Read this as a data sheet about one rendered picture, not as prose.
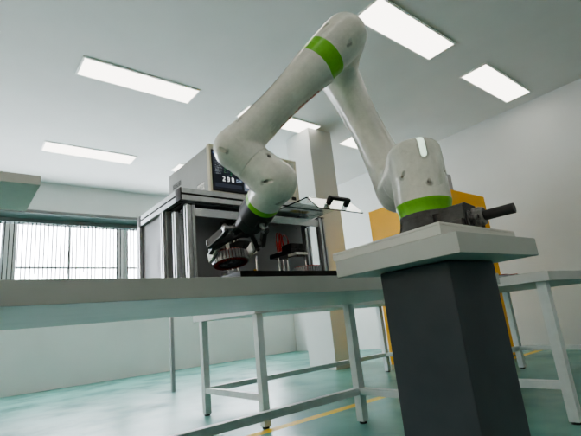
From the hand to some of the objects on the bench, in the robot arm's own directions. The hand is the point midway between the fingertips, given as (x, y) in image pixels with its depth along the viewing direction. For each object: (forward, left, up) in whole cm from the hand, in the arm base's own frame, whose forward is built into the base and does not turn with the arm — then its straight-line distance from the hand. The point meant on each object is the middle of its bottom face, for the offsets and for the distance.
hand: (229, 254), depth 126 cm
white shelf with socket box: (+77, +52, -8) cm, 93 cm away
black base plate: (+9, -30, -8) cm, 32 cm away
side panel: (+52, -3, -8) cm, 52 cm away
